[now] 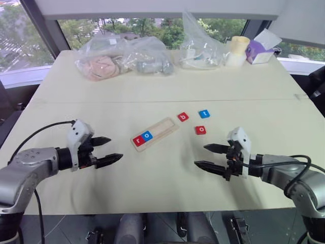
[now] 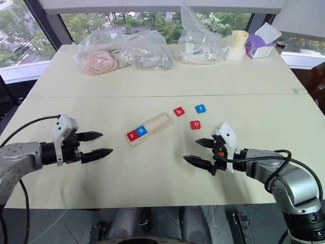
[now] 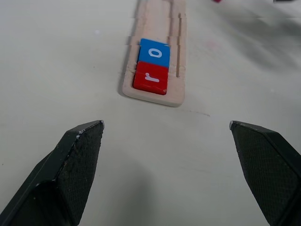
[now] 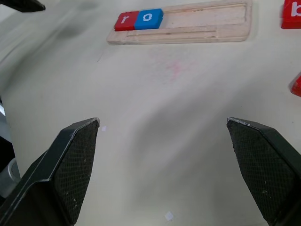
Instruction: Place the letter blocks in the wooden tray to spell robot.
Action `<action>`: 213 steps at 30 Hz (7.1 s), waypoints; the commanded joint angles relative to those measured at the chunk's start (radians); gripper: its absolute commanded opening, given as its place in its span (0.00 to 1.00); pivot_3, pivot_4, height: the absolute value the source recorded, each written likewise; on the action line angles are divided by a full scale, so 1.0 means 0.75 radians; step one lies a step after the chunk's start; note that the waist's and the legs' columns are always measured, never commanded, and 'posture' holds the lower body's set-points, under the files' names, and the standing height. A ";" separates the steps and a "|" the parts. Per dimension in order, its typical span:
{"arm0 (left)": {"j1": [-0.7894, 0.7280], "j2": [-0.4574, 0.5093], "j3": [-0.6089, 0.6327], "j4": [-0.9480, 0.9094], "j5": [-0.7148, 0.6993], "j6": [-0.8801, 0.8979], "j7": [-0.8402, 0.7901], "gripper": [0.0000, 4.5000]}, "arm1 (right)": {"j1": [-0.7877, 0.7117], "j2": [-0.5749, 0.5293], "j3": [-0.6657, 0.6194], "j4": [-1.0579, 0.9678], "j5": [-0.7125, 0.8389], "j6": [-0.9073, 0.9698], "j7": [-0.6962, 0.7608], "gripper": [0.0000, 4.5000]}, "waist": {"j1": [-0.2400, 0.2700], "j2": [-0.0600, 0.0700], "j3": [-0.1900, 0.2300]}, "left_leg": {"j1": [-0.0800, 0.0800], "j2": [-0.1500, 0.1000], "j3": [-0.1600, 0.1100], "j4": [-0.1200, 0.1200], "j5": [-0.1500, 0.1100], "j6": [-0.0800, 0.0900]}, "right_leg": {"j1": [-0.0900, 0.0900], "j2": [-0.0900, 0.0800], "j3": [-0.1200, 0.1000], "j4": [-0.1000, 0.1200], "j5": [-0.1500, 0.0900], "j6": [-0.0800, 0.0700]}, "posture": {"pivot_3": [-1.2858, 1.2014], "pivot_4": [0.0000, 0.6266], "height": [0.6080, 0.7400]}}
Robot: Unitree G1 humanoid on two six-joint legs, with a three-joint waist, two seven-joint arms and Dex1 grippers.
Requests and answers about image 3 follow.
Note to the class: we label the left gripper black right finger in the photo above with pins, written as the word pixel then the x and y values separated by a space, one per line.
pixel 268 169

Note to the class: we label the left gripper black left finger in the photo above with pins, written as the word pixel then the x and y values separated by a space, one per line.
pixel 70 179

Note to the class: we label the red letter tile r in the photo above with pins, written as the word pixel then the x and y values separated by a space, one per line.
pixel 141 82

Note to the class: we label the blue letter tile o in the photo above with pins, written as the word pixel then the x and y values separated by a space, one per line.
pixel 145 53

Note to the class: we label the light wooden letter tray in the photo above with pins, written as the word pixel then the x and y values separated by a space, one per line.
pixel 152 23

